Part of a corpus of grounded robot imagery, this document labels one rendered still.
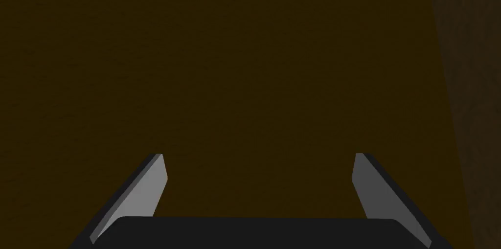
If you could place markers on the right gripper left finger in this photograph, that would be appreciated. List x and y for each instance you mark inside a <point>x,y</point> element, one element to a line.
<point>144,193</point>

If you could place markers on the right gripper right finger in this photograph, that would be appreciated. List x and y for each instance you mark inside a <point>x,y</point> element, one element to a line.
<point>376,194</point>

